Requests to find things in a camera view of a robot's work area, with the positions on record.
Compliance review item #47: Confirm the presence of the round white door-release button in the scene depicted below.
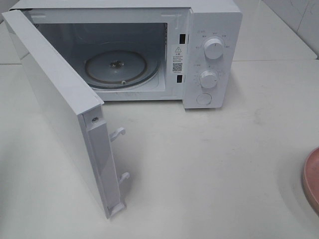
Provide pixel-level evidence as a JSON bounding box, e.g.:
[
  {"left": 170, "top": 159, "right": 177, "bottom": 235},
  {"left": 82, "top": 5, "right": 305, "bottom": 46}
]
[{"left": 196, "top": 93, "right": 212, "bottom": 106}]

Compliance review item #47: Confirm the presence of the white microwave knob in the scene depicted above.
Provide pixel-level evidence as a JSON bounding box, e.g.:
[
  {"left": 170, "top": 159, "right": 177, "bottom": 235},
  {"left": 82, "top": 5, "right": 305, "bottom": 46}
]
[
  {"left": 203, "top": 36, "right": 225, "bottom": 60},
  {"left": 199, "top": 70, "right": 219, "bottom": 89}
]

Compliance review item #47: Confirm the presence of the white microwave door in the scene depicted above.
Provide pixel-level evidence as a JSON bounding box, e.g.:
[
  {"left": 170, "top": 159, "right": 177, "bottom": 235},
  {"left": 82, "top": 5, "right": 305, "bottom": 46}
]
[{"left": 3, "top": 10, "right": 130, "bottom": 218}]

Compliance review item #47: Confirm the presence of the pink round plate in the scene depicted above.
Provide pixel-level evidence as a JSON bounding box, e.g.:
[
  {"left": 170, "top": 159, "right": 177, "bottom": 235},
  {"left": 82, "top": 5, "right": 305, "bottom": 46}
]
[{"left": 302, "top": 147, "right": 319, "bottom": 215}]

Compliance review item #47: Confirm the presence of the glass microwave turntable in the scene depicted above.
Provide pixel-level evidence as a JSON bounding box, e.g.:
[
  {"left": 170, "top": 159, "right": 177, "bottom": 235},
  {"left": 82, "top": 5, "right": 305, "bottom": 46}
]
[{"left": 85, "top": 50, "right": 160, "bottom": 89}]

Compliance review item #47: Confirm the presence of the white microwave oven body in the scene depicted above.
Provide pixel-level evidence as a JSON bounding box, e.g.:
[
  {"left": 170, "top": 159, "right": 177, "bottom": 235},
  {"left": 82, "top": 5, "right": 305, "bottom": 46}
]
[{"left": 9, "top": 0, "right": 242, "bottom": 109}]

